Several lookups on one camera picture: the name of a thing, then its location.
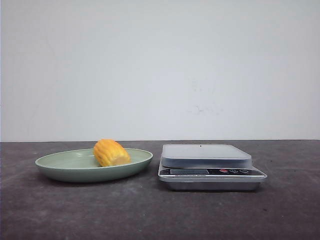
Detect yellow corn cob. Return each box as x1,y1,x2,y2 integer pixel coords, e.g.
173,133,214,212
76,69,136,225
93,139,131,167

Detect silver digital kitchen scale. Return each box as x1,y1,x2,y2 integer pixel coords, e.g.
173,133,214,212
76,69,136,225
158,144,268,191

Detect green round plate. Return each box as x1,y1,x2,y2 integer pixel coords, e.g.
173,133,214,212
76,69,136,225
35,148,153,183

